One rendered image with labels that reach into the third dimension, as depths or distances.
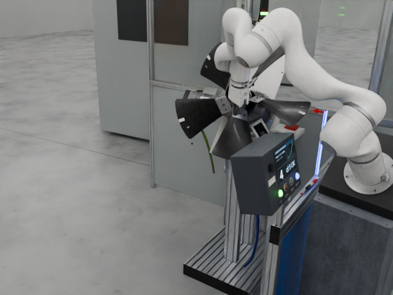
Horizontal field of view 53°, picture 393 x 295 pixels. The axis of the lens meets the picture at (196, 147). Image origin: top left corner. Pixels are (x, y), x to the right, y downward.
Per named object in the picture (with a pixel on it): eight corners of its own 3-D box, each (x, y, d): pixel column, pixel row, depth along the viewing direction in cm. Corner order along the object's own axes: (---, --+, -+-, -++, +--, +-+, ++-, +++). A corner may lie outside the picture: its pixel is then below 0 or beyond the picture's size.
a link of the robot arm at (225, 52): (203, 40, 148) (214, 74, 177) (245, 47, 144) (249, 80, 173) (210, 19, 149) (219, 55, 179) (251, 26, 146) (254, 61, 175)
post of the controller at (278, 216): (275, 221, 154) (280, 175, 147) (282, 223, 152) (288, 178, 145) (272, 225, 151) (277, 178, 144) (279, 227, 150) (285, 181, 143)
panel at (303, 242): (317, 264, 245) (333, 168, 221) (317, 265, 245) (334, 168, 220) (262, 360, 181) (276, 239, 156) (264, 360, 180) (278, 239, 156)
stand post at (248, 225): (241, 247, 280) (254, 88, 238) (253, 251, 276) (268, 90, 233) (238, 250, 277) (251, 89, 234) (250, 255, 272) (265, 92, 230)
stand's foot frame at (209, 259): (229, 229, 301) (230, 220, 298) (286, 250, 278) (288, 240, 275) (183, 274, 253) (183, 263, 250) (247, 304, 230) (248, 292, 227)
